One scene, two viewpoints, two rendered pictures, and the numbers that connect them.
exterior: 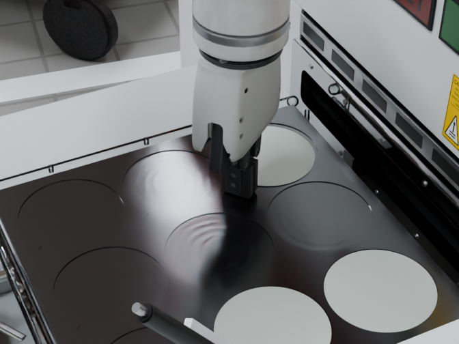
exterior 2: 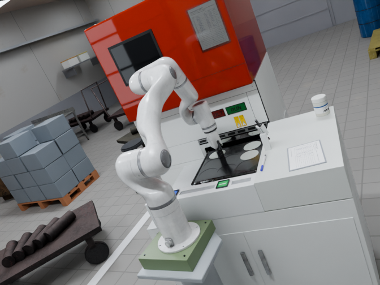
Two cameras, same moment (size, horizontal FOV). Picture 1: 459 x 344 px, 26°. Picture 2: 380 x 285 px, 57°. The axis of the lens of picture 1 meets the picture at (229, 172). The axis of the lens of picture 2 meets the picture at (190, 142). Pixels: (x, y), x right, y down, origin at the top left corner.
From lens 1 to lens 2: 1.35 m
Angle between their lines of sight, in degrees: 39
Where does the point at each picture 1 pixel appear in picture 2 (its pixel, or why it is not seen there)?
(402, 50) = (222, 124)
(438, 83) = (232, 121)
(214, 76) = (213, 133)
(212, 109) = (216, 138)
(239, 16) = (212, 121)
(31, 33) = (82, 270)
